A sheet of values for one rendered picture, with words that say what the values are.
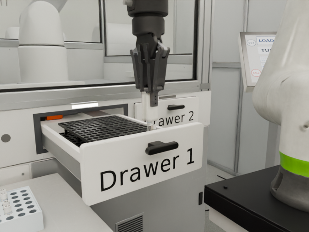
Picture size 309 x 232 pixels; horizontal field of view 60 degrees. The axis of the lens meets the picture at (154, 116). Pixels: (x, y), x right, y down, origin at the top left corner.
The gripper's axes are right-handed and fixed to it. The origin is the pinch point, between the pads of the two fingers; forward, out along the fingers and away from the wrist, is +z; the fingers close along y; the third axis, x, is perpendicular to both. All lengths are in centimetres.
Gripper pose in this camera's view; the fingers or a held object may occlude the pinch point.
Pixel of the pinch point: (149, 106)
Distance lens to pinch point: 64.7
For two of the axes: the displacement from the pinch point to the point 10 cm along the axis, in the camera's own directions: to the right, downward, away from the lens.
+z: 0.1, 9.8, 1.9
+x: 8.0, -1.2, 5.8
